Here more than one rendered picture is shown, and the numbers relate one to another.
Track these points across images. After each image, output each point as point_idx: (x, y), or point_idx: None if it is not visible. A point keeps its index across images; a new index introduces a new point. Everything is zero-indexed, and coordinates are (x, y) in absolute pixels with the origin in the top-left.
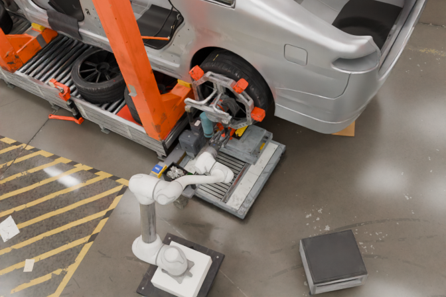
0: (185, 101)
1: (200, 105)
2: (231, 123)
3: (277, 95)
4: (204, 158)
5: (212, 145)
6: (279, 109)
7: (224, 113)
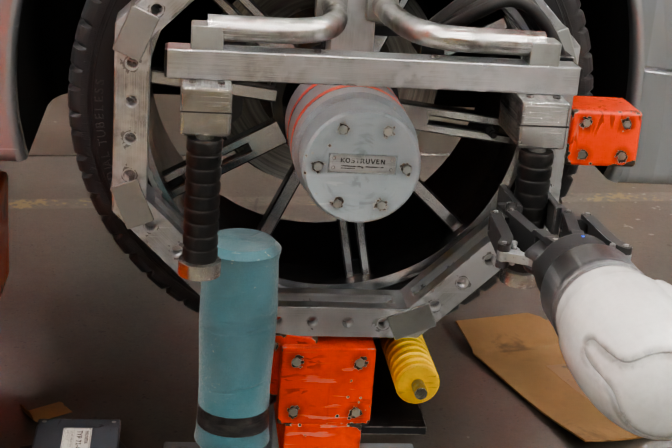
0: (181, 52)
1: (306, 50)
2: (380, 304)
3: None
4: (651, 288)
5: (581, 241)
6: (664, 103)
7: (537, 33)
